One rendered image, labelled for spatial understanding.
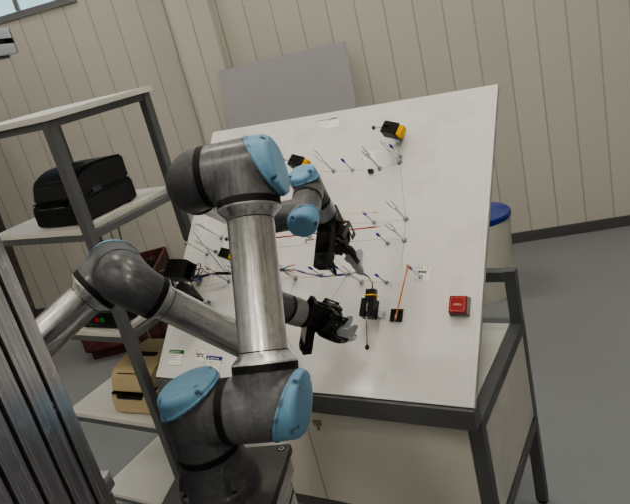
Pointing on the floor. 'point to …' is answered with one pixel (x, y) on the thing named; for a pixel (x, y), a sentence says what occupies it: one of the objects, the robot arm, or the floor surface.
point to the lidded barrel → (498, 249)
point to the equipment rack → (153, 457)
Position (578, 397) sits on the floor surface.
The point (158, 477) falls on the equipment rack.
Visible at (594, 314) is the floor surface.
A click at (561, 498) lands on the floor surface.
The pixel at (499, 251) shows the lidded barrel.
